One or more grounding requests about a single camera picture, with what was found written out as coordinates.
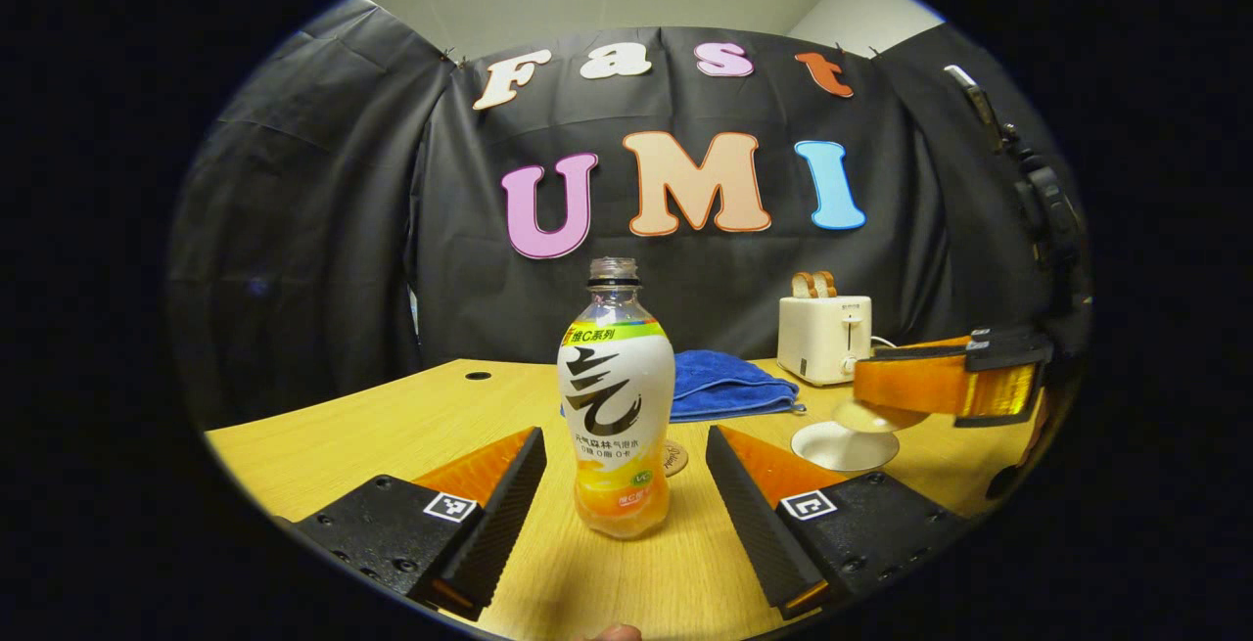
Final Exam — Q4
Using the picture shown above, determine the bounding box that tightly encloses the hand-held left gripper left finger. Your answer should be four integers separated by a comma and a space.
292, 426, 548, 622

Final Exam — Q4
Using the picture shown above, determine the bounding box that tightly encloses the clear water bottle white label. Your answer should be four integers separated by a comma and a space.
557, 256, 677, 540

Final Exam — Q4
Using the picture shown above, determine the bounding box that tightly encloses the blue towel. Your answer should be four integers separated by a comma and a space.
560, 349, 807, 425

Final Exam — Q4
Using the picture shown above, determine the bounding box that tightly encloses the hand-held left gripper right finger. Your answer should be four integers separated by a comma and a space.
705, 424, 972, 622

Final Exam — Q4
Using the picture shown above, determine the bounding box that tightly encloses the white teacup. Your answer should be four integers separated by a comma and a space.
791, 421, 901, 474

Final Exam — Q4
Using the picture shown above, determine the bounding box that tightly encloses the cream toaster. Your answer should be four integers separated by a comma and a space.
777, 295, 874, 388

